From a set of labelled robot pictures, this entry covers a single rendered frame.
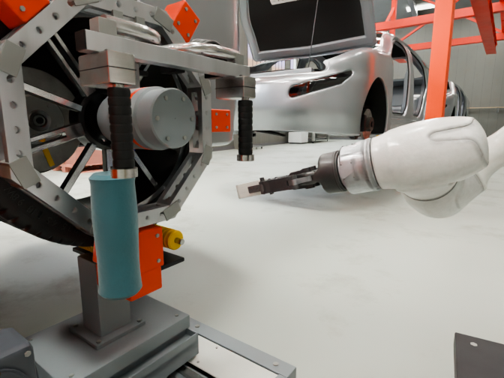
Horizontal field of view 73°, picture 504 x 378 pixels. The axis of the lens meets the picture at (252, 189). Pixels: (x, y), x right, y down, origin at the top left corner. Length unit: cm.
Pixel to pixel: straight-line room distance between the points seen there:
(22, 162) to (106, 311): 53
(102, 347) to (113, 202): 53
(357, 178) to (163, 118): 41
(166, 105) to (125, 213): 24
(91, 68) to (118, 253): 35
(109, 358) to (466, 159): 94
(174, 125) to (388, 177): 45
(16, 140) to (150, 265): 43
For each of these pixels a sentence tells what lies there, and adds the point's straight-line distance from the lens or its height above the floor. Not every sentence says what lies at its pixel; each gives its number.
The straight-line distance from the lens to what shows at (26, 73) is 128.
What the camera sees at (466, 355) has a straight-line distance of 103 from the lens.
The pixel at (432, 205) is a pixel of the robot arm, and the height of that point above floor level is 70.
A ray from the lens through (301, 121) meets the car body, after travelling 324.
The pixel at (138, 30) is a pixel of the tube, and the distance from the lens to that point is 68.
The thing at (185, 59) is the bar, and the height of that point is 96.
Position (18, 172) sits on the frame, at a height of 75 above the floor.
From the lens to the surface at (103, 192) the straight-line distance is 72.
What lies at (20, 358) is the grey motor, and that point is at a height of 39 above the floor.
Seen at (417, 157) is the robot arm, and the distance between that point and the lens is 56.
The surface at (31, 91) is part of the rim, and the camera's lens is 89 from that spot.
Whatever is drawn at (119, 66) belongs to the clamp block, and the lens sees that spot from 61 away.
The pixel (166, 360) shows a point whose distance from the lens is 117.
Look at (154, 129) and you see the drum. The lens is 73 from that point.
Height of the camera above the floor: 83
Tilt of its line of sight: 10 degrees down
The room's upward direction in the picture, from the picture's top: straight up
